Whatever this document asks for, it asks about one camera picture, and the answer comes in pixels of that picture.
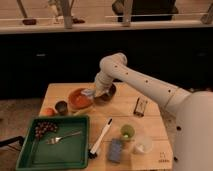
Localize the light blue towel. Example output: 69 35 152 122
81 89 95 100

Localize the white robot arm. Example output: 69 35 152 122
95 53 213 171

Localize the small dark metal cup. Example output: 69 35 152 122
55 101 68 115

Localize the small green cup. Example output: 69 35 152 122
120 124 135 141

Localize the dark brown bowl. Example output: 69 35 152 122
94 84 116 102

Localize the orange bowl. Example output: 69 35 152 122
68 88 92 110

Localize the wooden table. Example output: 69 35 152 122
39 81 178 171

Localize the orange round fruit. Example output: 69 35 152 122
41 107 55 116

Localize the blue sponge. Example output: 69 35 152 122
107 139 122 163

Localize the silver fork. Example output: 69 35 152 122
46 131 82 145

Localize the green plastic tray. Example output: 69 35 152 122
16 116 90 171

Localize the bunch of red grapes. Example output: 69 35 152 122
34 122 58 139

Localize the white plastic container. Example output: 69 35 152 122
133 135 153 154

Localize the black chair part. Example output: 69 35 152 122
0 136 25 147

